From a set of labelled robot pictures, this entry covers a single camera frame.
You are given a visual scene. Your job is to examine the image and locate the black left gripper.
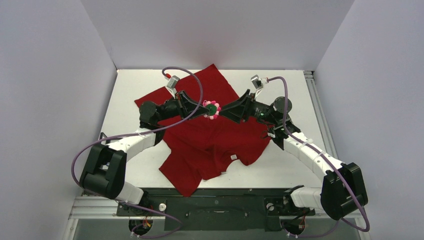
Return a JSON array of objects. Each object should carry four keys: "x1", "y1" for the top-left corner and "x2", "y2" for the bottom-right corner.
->
[{"x1": 156, "y1": 91, "x2": 211, "y2": 123}]

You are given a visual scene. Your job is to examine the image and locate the pink flower brooch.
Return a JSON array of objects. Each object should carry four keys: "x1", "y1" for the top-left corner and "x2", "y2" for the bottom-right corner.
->
[{"x1": 202, "y1": 100, "x2": 221, "y2": 120}]

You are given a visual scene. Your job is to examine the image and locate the red t-shirt garment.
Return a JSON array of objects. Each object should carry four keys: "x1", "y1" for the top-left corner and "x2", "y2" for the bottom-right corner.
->
[{"x1": 134, "y1": 64, "x2": 271, "y2": 197}]

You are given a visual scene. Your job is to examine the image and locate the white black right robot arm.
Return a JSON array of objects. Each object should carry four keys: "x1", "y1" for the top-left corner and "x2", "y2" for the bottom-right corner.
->
[{"x1": 219, "y1": 90, "x2": 368, "y2": 220}]

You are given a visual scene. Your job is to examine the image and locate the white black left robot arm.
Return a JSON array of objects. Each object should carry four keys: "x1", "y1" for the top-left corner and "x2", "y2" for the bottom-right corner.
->
[{"x1": 78, "y1": 91, "x2": 210, "y2": 215}]

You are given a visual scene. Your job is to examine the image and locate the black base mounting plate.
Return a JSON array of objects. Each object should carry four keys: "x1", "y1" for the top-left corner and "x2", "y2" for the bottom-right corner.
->
[{"x1": 116, "y1": 188, "x2": 316, "y2": 232}]

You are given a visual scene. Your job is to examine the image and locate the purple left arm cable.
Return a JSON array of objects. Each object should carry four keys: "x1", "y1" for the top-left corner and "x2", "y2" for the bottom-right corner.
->
[{"x1": 71, "y1": 66, "x2": 204, "y2": 239}]

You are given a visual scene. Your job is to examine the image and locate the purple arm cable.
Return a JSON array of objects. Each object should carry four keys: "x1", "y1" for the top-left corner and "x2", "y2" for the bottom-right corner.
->
[
  {"x1": 71, "y1": 66, "x2": 204, "y2": 239},
  {"x1": 264, "y1": 76, "x2": 371, "y2": 238}
]

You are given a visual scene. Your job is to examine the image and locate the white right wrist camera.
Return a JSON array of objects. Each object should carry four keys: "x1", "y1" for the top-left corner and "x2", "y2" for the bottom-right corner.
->
[{"x1": 250, "y1": 75, "x2": 268, "y2": 99}]

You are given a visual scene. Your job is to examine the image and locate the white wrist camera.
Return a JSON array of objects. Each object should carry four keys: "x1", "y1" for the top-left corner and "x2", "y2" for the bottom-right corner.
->
[
  {"x1": 250, "y1": 75, "x2": 268, "y2": 99},
  {"x1": 165, "y1": 73, "x2": 180, "y2": 98}
]

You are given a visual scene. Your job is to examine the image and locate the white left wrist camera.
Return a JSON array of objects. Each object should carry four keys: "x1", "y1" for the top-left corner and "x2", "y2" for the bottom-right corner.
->
[{"x1": 165, "y1": 73, "x2": 180, "y2": 98}]

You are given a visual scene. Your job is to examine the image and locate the black wire stand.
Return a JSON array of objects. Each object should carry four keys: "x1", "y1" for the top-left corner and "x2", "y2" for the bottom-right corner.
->
[{"x1": 98, "y1": 132, "x2": 115, "y2": 145}]

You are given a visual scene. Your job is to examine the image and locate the right side aluminium rail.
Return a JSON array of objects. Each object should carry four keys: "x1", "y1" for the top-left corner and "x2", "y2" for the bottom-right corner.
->
[{"x1": 303, "y1": 70, "x2": 338, "y2": 159}]

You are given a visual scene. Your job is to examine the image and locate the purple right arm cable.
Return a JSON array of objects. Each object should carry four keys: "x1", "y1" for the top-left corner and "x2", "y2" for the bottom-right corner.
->
[{"x1": 264, "y1": 76, "x2": 371, "y2": 238}]

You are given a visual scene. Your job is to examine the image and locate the aluminium frame rail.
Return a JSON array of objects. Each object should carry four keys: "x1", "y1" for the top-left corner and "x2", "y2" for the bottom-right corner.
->
[{"x1": 68, "y1": 196, "x2": 363, "y2": 220}]

